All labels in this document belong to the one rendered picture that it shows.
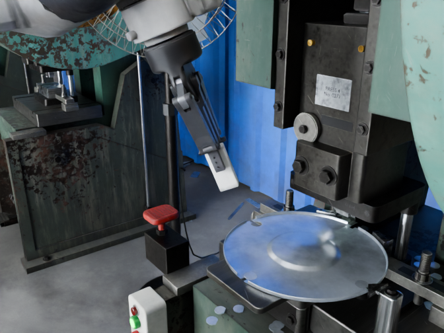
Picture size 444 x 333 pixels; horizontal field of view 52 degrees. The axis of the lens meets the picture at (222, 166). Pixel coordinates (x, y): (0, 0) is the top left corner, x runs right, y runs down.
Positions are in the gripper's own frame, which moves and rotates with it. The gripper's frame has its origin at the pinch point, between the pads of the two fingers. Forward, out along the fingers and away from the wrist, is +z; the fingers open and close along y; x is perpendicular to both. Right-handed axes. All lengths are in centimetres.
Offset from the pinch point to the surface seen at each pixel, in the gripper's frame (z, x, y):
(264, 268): 20.4, -0.3, -1.5
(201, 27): -15, -8, -79
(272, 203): 24.8, 0.3, -31.8
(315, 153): 6.4, 13.6, -9.4
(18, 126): -1, -108, -123
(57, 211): 41, -110, -119
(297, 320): 32.1, 1.8, -0.7
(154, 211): 14.6, -23.9, -24.7
